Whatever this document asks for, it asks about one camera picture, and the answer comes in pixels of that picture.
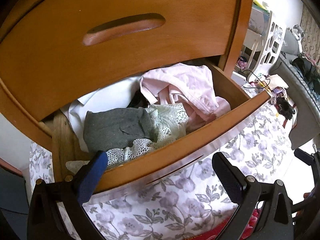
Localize dark clothes on sofa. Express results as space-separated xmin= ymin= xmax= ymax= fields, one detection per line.
xmin=292 ymin=57 xmax=319 ymax=95

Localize grey sock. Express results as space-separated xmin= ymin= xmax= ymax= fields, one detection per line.
xmin=83 ymin=107 xmax=156 ymax=153

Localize pink floral garment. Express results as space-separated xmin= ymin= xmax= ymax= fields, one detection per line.
xmin=139 ymin=63 xmax=231 ymax=133

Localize grey sofa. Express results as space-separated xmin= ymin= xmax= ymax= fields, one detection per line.
xmin=269 ymin=29 xmax=319 ymax=150

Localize floral grey white quilt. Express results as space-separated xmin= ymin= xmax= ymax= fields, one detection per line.
xmin=29 ymin=89 xmax=298 ymax=240

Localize white lattice shelf rack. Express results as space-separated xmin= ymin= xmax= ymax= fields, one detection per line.
xmin=236 ymin=3 xmax=286 ymax=82

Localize black cable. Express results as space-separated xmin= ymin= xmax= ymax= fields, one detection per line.
xmin=241 ymin=68 xmax=272 ymax=91

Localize dark panel board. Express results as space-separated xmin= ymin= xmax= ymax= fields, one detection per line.
xmin=1 ymin=168 xmax=29 ymax=239

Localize wooden nightstand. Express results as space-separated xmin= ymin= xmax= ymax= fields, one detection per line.
xmin=0 ymin=0 xmax=256 ymax=188

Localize white cloth garment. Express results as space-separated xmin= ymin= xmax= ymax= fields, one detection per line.
xmin=60 ymin=76 xmax=140 ymax=152

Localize person's right hand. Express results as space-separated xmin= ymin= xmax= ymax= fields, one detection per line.
xmin=292 ymin=192 xmax=316 ymax=221

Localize colourful clutter pile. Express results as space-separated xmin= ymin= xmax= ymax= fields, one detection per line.
xmin=249 ymin=74 xmax=298 ymax=131

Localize red parrot print blanket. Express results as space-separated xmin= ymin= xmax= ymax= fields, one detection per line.
xmin=192 ymin=208 xmax=262 ymax=240

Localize white lace garment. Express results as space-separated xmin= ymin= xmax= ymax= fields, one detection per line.
xmin=106 ymin=103 xmax=188 ymax=168

